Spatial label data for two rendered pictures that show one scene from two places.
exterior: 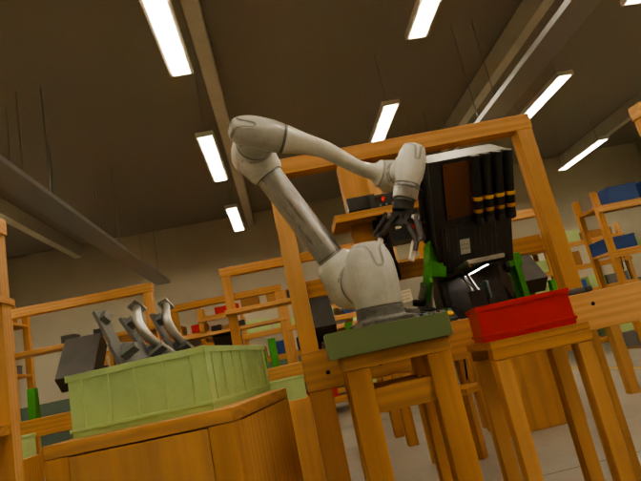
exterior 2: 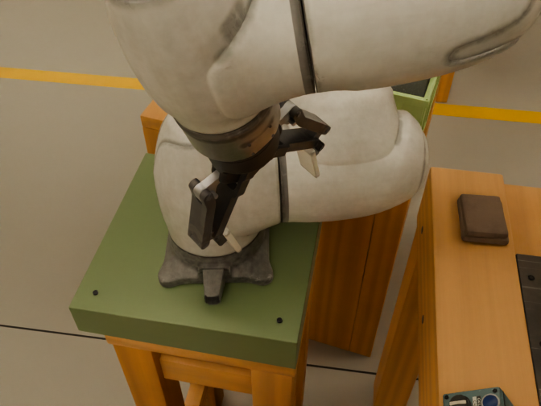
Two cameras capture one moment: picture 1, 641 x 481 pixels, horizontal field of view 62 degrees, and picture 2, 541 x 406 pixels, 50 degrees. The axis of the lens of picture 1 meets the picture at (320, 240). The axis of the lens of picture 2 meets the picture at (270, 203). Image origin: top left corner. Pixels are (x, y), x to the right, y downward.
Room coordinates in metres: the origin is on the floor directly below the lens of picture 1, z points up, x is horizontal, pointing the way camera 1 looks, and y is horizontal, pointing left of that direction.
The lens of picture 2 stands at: (1.99, -0.73, 1.68)
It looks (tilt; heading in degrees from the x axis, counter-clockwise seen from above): 46 degrees down; 104
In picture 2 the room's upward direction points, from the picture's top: straight up
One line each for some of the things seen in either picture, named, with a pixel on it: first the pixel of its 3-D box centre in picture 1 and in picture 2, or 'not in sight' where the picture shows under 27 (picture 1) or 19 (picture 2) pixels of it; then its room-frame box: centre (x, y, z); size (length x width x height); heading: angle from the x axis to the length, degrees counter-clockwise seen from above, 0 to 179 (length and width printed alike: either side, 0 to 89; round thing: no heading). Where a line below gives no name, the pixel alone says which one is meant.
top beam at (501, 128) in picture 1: (398, 147); not in sight; (2.80, -0.53, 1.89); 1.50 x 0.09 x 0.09; 94
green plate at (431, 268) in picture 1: (434, 264); not in sight; (2.43, -0.48, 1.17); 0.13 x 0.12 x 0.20; 94
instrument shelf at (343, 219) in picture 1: (416, 209); not in sight; (2.76, -0.53, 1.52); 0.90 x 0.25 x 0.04; 94
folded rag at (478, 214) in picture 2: not in sight; (483, 217); (2.19, 0.04, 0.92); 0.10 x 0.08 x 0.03; 96
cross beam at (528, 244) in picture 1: (425, 265); not in sight; (2.86, -0.52, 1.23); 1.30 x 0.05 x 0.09; 94
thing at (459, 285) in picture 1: (465, 284); not in sight; (2.64, -0.65, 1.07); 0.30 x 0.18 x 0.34; 94
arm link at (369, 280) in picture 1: (370, 274); (214, 169); (1.76, -0.14, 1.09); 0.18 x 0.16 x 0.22; 18
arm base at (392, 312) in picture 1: (386, 314); (216, 240); (1.76, -0.16, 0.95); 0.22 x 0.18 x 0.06; 104
